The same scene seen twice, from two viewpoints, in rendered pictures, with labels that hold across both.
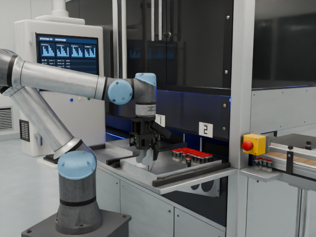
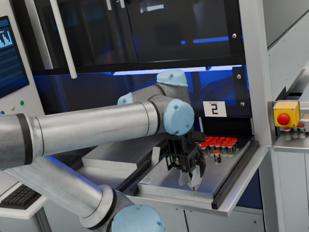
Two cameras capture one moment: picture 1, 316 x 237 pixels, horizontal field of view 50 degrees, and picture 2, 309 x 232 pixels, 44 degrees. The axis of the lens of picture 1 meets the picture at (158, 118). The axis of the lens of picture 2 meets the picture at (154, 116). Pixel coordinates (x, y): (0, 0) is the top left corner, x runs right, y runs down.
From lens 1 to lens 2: 0.56 m
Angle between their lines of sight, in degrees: 21
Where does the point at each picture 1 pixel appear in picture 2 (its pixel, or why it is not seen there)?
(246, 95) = (265, 59)
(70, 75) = (111, 118)
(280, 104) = (283, 55)
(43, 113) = (60, 176)
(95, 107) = (32, 111)
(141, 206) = not seen: hidden behind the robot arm
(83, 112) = not seen: hidden behind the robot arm
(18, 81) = (40, 153)
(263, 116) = (277, 76)
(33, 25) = not seen: outside the picture
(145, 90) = (180, 96)
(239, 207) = (276, 185)
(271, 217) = (292, 178)
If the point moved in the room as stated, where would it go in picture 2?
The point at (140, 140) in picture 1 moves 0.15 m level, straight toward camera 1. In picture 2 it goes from (189, 161) to (221, 183)
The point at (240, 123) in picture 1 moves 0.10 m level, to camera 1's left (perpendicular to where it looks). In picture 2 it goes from (266, 94) to (241, 103)
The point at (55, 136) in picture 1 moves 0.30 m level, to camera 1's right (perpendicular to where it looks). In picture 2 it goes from (84, 199) to (197, 156)
